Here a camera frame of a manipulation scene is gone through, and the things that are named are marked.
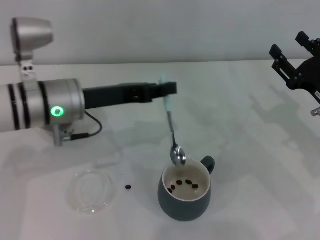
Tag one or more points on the silver right wrist knob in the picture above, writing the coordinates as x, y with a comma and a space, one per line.
316, 111

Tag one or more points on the dark green ceramic mug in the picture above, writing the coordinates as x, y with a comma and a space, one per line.
182, 207

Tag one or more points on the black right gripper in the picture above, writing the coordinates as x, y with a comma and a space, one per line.
308, 75

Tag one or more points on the loose coffee bean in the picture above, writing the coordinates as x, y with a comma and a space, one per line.
188, 181
195, 185
173, 187
170, 190
179, 182
128, 187

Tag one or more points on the silver conical housing on bracket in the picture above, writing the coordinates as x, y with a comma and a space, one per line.
32, 35

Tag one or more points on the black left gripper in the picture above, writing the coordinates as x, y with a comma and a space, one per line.
112, 96

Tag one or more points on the empty clear glass saucer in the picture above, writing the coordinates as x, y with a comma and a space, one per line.
75, 200

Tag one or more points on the silver camera mount bracket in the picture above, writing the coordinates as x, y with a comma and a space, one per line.
61, 135

